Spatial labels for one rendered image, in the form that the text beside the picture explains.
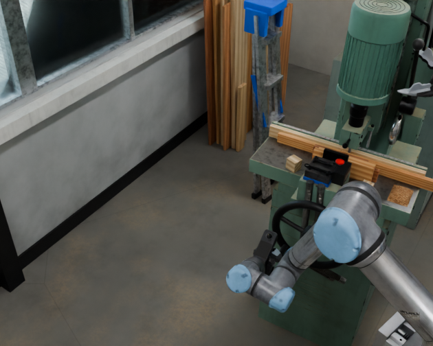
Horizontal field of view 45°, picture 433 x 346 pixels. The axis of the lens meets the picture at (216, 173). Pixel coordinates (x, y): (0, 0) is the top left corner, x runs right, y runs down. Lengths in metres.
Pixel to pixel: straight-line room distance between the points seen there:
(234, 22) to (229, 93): 0.47
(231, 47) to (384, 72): 1.61
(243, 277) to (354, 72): 0.74
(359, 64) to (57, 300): 1.79
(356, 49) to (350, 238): 0.73
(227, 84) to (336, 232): 2.21
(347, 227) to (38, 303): 1.86
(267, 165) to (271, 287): 0.58
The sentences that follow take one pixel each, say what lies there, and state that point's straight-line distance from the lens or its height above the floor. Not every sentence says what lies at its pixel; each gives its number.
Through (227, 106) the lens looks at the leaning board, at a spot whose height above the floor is 0.33.
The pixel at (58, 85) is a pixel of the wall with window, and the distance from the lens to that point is 2.60.
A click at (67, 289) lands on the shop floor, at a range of 2.76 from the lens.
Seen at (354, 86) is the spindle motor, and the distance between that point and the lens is 1.77.
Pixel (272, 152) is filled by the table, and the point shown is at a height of 0.90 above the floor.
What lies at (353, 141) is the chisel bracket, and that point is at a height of 1.04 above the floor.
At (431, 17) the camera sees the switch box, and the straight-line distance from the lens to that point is 2.02.
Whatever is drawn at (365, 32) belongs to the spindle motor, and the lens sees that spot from 1.69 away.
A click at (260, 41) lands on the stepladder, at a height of 0.98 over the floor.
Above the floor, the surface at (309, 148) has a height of 0.92.
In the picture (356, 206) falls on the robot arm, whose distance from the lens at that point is 1.24.
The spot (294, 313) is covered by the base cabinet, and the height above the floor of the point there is 0.15.
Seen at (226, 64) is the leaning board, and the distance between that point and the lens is 3.24.
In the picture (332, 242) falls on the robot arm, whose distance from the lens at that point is 1.23.
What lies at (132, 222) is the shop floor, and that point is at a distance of 3.03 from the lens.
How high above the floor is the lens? 2.08
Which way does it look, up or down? 38 degrees down
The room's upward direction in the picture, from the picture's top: 2 degrees clockwise
